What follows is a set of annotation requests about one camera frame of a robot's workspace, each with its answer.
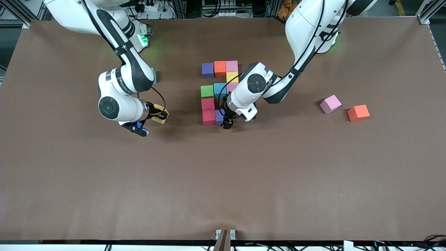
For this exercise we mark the pink foam cube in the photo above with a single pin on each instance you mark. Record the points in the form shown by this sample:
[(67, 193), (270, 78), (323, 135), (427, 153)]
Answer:
[(330, 103), (232, 66), (231, 87)]

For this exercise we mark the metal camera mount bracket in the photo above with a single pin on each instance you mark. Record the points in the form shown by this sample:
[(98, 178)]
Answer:
[(224, 240)]

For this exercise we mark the orange foam cube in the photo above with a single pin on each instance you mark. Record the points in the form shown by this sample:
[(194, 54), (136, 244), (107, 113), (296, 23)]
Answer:
[(220, 68), (358, 112)]

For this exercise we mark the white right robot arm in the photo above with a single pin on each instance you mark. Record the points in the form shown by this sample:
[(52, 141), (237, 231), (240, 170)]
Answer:
[(69, 14)]

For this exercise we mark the white power strip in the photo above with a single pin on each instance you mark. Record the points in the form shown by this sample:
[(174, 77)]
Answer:
[(153, 6)]

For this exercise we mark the bag of orange items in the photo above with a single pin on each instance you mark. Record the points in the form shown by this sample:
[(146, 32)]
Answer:
[(285, 8)]

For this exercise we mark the yellow foam cube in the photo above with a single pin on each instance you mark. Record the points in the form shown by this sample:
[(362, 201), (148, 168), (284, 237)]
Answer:
[(159, 106), (231, 77)]

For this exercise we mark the grey electronics box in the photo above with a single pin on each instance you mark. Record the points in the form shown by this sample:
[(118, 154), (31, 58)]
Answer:
[(219, 7)]

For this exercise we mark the purple foam cube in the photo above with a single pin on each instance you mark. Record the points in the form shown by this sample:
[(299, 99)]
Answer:
[(208, 69), (218, 116)]

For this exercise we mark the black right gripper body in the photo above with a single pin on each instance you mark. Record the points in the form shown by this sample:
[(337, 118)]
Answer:
[(153, 111)]

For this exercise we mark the green foam cube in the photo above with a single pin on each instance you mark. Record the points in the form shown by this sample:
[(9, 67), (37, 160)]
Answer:
[(207, 91)]

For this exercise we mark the red foam cube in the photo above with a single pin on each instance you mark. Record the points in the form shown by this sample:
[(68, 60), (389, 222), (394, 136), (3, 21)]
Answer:
[(208, 104), (209, 118)]

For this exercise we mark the aluminium frame profile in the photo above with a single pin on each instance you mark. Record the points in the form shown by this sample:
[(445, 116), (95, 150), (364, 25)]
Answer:
[(427, 12), (24, 10)]

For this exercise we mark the cyan foam cube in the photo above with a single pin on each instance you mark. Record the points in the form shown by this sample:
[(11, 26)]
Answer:
[(218, 90), (154, 75)]

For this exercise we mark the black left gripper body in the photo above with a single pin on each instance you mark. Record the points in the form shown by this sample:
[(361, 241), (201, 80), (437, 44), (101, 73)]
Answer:
[(227, 116)]

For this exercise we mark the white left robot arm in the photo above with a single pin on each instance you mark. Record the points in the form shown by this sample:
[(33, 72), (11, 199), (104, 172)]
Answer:
[(306, 24)]

